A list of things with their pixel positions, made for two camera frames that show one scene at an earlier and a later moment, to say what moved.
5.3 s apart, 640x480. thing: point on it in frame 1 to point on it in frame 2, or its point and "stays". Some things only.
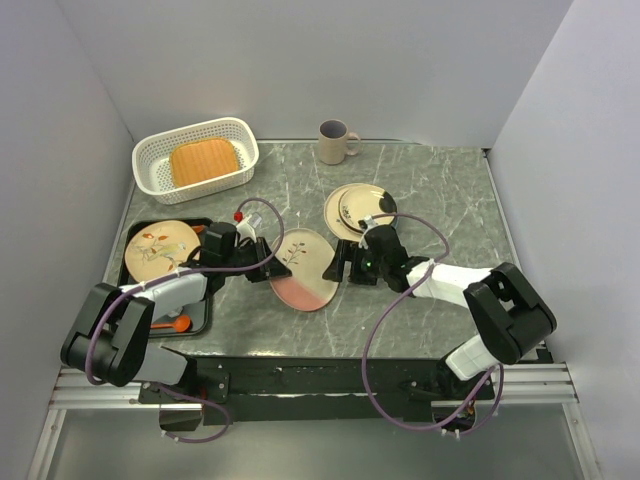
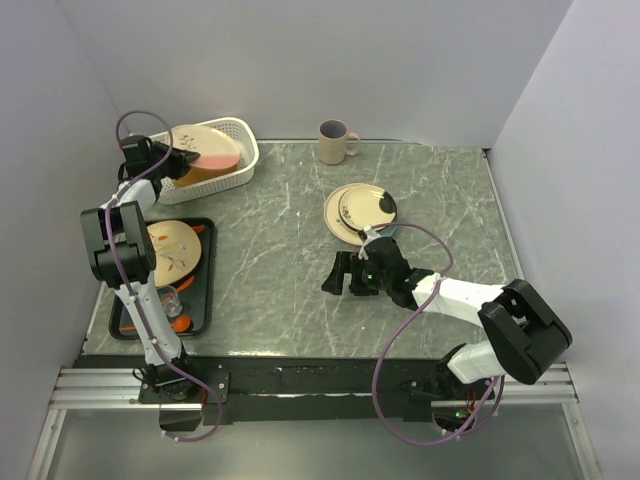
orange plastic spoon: (181, 324) stays
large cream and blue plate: (332, 215) stays
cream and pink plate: (306, 253) to (215, 148)
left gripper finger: (262, 249) to (178, 162)
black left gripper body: (242, 257) to (158, 170)
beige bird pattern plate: (158, 247) stays
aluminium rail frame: (537, 386) stays
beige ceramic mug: (332, 141) stays
